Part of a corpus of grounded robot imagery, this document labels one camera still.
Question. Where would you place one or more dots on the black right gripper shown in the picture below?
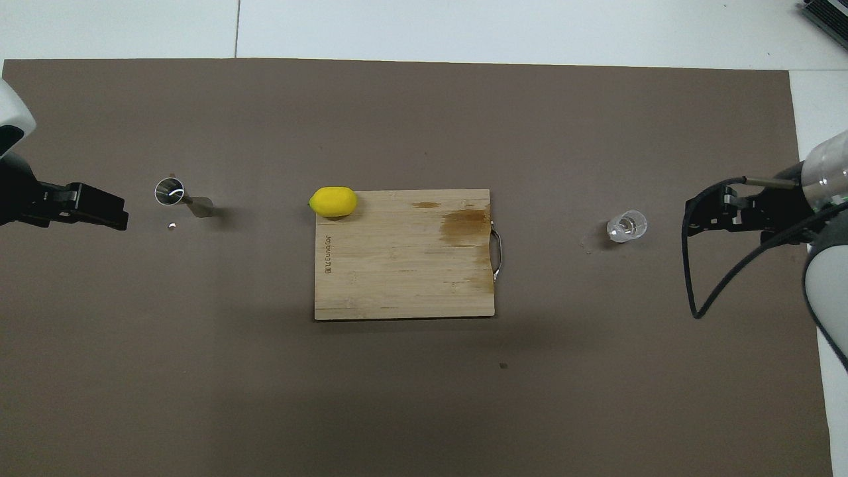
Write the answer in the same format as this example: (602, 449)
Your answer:
(785, 209)

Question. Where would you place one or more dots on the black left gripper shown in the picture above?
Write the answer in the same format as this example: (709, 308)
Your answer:
(16, 195)

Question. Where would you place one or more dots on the steel double jigger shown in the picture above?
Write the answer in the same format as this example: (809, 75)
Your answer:
(169, 191)

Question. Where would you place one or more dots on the small clear glass cup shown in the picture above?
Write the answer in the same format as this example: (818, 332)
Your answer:
(626, 226)

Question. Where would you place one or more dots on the brown table mat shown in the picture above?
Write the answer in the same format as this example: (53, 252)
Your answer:
(199, 364)

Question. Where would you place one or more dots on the grey ribbed metal device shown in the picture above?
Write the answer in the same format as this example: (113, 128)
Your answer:
(828, 16)

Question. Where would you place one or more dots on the yellow lemon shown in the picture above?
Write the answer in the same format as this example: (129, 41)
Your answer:
(333, 202)

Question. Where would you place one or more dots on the wooden cutting board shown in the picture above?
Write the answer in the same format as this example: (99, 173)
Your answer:
(397, 265)

